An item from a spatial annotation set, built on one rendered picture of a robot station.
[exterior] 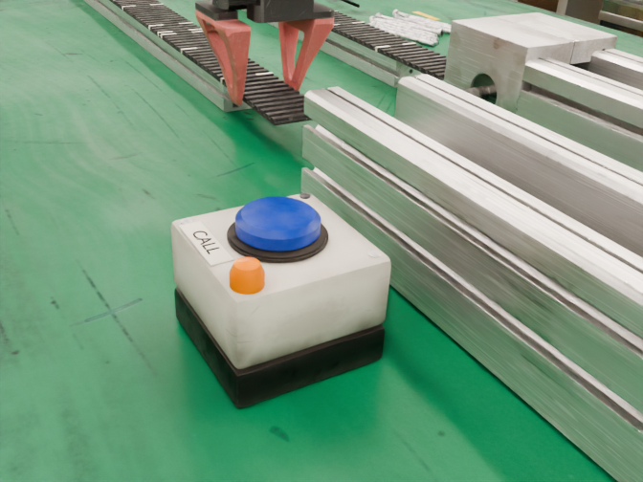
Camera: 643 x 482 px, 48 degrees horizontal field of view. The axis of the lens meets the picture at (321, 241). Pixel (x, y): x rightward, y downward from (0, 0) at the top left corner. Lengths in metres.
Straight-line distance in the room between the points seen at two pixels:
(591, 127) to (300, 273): 0.29
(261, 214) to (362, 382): 0.09
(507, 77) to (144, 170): 0.29
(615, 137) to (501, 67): 0.12
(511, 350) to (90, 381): 0.20
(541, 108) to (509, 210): 0.25
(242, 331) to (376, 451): 0.08
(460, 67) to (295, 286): 0.36
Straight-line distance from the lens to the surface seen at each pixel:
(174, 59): 0.80
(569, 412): 0.33
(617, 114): 0.52
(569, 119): 0.55
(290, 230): 0.32
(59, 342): 0.38
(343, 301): 0.32
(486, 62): 0.61
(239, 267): 0.30
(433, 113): 0.47
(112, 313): 0.40
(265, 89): 0.63
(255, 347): 0.31
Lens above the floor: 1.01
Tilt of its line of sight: 30 degrees down
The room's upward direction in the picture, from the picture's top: 3 degrees clockwise
